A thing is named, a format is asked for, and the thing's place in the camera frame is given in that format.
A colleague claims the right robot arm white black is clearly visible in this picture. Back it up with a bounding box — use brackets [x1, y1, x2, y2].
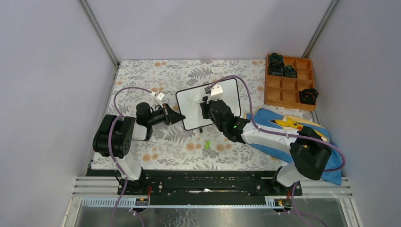
[200, 100, 332, 195]

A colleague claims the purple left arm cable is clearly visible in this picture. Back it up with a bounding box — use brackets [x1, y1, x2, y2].
[108, 87, 156, 227]

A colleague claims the black object tray top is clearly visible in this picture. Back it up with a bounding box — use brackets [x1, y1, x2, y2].
[268, 53, 283, 64]

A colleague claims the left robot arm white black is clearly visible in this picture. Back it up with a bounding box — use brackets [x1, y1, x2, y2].
[92, 102, 186, 194]

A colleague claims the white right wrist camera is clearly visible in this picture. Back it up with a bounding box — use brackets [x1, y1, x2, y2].
[204, 83, 224, 101]

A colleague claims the black object tray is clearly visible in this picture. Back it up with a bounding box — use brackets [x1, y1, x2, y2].
[283, 65, 297, 79]
[299, 88, 319, 105]
[268, 53, 283, 64]
[268, 61, 285, 76]

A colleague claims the aluminium frame post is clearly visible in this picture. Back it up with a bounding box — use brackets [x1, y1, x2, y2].
[302, 0, 340, 58]
[78, 0, 119, 68]

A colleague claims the black object tray middle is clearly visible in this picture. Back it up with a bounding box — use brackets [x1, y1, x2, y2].
[283, 65, 297, 79]

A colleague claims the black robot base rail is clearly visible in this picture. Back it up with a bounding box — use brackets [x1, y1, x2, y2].
[117, 169, 301, 208]

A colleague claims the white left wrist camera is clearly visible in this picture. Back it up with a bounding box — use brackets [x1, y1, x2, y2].
[151, 91, 165, 108]

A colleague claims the black object tray right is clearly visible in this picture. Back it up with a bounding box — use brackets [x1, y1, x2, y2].
[299, 88, 319, 105]

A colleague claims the small black-framed whiteboard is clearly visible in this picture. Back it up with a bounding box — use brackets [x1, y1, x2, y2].
[175, 78, 242, 131]

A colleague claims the orange wooden compartment tray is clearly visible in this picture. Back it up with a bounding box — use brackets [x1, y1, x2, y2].
[264, 54, 317, 111]

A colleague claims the blue yellow cartoon cloth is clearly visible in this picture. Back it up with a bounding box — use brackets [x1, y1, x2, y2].
[251, 108, 342, 186]

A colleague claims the right aluminium frame post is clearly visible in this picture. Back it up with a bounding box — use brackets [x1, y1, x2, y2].
[302, 0, 340, 58]

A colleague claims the left aluminium frame post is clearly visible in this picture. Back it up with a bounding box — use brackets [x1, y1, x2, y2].
[78, 0, 119, 68]

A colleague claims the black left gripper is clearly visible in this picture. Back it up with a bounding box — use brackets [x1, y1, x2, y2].
[147, 103, 185, 126]

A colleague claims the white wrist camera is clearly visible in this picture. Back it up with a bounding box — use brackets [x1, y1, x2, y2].
[204, 83, 224, 101]
[151, 91, 165, 108]

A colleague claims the floral patterned table mat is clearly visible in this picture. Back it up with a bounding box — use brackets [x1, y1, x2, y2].
[106, 60, 284, 170]

